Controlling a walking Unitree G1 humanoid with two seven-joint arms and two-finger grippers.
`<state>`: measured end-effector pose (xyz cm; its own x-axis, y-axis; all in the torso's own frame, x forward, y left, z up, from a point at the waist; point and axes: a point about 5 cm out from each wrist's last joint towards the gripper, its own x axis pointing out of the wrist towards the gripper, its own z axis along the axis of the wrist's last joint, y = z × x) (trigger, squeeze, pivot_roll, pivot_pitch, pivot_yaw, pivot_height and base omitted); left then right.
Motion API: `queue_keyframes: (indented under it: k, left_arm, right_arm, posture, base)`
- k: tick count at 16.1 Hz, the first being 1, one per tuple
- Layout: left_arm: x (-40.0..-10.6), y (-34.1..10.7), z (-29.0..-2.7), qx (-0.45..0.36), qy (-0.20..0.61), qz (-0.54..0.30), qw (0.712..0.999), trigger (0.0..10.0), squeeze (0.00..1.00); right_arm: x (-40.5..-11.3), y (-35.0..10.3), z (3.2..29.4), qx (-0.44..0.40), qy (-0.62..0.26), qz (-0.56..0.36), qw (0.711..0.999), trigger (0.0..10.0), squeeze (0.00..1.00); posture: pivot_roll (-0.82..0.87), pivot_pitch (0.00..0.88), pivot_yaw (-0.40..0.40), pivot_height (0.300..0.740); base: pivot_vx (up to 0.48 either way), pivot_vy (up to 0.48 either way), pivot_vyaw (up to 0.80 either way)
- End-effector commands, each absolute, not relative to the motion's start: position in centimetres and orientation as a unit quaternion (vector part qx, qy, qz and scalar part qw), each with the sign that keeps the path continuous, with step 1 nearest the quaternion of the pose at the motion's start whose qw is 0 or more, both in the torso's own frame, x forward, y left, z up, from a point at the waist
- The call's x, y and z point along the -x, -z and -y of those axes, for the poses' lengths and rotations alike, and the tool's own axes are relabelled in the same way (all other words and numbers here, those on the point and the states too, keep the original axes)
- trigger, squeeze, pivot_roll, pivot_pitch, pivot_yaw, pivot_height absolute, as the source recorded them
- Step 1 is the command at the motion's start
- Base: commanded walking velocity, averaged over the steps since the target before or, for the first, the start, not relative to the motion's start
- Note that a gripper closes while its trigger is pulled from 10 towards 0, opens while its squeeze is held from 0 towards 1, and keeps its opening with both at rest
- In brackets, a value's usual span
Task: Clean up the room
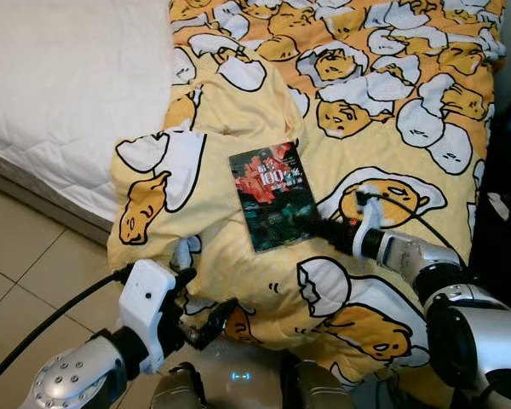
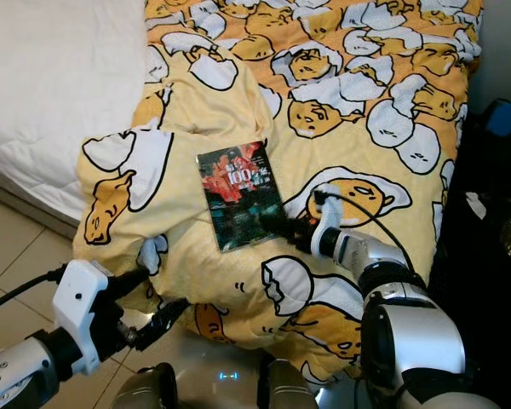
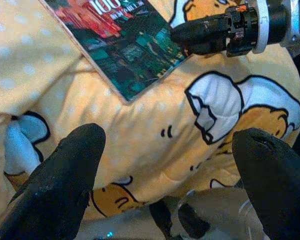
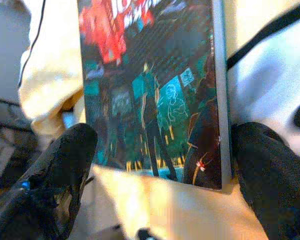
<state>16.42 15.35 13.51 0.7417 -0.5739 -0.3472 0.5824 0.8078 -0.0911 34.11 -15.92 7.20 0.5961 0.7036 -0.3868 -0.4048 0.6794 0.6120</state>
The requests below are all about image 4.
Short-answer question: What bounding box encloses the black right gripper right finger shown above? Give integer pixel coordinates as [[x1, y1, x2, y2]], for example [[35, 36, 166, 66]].
[[231, 121, 300, 240]]

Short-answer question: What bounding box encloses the yellow cartoon egg duvet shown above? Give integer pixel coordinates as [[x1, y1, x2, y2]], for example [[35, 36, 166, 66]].
[[17, 0, 300, 240]]

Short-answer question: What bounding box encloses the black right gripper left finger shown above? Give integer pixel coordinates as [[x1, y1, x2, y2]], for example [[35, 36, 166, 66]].
[[0, 122, 99, 240]]

